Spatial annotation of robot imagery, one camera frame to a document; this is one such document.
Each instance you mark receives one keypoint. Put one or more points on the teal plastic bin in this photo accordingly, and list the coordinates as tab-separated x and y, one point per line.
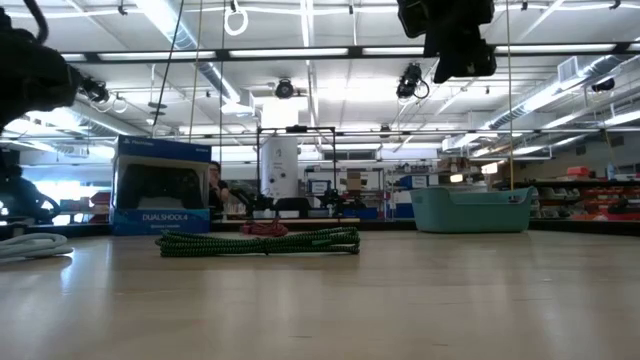
470	212

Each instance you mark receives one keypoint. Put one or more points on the black background robot arm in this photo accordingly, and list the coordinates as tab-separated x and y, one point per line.
335	201
250	201

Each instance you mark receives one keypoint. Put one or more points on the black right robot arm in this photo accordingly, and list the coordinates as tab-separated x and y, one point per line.
450	15

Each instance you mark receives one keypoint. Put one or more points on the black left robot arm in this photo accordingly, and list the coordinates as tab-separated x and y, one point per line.
30	75

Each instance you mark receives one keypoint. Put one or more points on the black overhead rig bar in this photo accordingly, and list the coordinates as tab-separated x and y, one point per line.
355	51

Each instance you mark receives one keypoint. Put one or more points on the storage shelves with red bins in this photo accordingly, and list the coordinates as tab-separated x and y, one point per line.
600	192

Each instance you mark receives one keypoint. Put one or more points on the white cylindrical tank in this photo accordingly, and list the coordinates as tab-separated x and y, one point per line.
279	165

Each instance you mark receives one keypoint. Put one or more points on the person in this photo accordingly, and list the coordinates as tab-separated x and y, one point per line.
218	192

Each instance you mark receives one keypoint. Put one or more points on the blue game controller box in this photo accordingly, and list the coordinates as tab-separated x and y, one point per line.
160	220

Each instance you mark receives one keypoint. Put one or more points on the black overhead camera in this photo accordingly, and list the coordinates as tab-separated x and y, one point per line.
284	89

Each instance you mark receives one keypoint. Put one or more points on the black metal frame stand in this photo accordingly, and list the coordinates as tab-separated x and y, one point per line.
295	129

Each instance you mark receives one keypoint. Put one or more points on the black aluminium table frame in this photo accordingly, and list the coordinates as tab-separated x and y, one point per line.
575	227

